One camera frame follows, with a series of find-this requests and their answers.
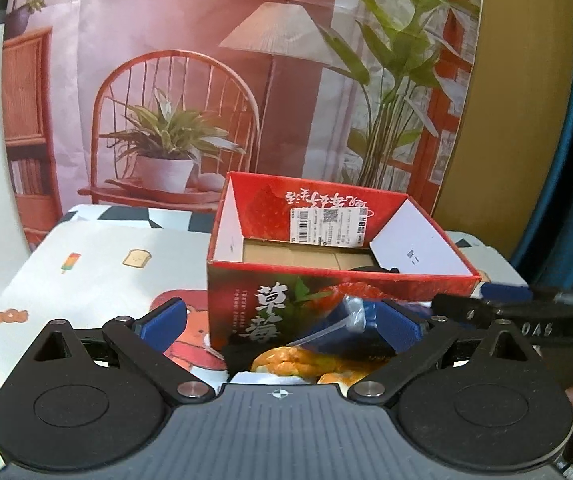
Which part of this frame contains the black dotted glove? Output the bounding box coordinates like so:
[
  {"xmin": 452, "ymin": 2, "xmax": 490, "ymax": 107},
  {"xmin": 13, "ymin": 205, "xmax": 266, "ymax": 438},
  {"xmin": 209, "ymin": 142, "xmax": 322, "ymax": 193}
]
[{"xmin": 220, "ymin": 341, "xmax": 270, "ymax": 382}]

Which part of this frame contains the printed living room backdrop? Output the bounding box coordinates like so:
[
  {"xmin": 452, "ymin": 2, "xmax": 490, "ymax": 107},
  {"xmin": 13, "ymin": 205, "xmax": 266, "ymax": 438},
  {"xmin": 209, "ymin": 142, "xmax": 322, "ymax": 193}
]
[{"xmin": 2, "ymin": 0, "xmax": 482, "ymax": 246}]

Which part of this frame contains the cartoon printed tablecloth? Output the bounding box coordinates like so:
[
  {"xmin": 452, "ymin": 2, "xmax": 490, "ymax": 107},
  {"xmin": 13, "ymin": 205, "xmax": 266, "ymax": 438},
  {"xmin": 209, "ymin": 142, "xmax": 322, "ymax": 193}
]
[{"xmin": 0, "ymin": 202, "xmax": 533, "ymax": 480}]

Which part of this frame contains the red strawberry cardboard box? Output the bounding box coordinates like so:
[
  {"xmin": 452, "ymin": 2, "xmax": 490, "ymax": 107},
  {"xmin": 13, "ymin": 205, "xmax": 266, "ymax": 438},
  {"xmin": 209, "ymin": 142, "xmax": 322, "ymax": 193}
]
[{"xmin": 207, "ymin": 172, "xmax": 481, "ymax": 351}]

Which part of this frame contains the wooden door panel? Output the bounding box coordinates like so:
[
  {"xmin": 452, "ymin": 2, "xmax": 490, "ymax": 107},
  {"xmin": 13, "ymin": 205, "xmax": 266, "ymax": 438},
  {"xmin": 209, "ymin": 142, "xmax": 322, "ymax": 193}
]
[{"xmin": 434, "ymin": 0, "xmax": 573, "ymax": 257}]

